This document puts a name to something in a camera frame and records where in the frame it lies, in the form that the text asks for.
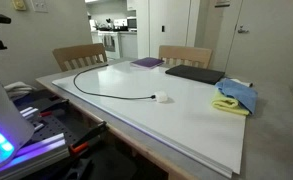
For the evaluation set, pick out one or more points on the white charger plug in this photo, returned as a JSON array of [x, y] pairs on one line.
[[161, 96]]

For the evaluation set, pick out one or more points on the purple notebook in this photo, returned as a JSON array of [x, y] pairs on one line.
[[147, 62]]

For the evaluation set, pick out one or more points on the large white board mat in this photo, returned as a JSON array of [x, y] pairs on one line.
[[172, 110]]

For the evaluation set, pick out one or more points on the white kitchen stove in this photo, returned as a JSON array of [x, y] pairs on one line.
[[111, 53]]

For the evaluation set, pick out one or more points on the black flat folder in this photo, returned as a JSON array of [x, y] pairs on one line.
[[196, 74]]

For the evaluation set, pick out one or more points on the light wooden slat-back chair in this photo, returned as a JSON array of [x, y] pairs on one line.
[[186, 52], [79, 51]]

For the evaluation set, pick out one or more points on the grey towel on stove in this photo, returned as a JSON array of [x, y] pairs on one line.
[[109, 42]]

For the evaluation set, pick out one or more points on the microwave oven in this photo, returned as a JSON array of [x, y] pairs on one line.
[[131, 22]]

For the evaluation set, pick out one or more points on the yellow cloth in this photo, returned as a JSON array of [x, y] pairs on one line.
[[224, 105]]

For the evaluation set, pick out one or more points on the blue cloth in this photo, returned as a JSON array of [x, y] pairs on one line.
[[241, 93]]

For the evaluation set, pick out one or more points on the white cloth bundle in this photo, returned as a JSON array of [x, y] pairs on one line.
[[19, 89]]

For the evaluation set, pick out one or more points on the wall door sign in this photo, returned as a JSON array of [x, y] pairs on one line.
[[222, 3]]

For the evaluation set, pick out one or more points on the small aluminium bracket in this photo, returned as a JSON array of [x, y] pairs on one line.
[[31, 113]]

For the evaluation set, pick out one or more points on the aluminium extrusion rail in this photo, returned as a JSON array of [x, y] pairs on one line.
[[36, 151]]

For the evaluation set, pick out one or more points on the beige wall thermostat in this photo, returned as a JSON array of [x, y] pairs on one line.
[[19, 4]]

